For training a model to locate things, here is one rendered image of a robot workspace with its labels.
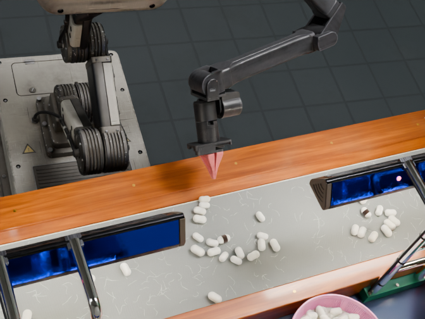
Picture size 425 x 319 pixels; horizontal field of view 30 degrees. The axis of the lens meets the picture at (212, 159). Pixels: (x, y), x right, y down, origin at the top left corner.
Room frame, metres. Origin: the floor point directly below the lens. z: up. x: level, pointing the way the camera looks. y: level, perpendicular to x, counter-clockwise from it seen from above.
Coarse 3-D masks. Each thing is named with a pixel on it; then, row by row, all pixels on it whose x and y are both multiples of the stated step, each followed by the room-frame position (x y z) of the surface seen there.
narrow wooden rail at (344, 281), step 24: (360, 264) 1.16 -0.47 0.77; (384, 264) 1.19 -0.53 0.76; (288, 288) 1.01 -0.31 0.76; (312, 288) 1.04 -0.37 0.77; (336, 288) 1.07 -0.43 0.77; (360, 288) 1.13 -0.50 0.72; (192, 312) 0.85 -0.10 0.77; (216, 312) 0.87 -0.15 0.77; (240, 312) 0.90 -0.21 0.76; (264, 312) 0.93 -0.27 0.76; (288, 312) 0.99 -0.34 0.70
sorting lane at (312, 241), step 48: (240, 192) 1.25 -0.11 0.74; (288, 192) 1.31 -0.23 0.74; (192, 240) 1.05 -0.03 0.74; (240, 240) 1.11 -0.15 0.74; (288, 240) 1.16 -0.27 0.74; (336, 240) 1.22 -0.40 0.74; (384, 240) 1.28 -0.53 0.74; (48, 288) 0.77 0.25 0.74; (96, 288) 0.82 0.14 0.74; (144, 288) 0.87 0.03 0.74; (192, 288) 0.92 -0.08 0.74; (240, 288) 0.97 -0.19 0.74
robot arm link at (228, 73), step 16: (304, 32) 1.59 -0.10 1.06; (272, 48) 1.49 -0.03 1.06; (288, 48) 1.52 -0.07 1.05; (304, 48) 1.55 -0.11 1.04; (320, 48) 1.56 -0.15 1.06; (224, 64) 1.38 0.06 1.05; (240, 64) 1.40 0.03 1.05; (256, 64) 1.43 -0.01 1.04; (272, 64) 1.46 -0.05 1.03; (192, 80) 1.31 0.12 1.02; (224, 80) 1.34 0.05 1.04; (240, 80) 1.38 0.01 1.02
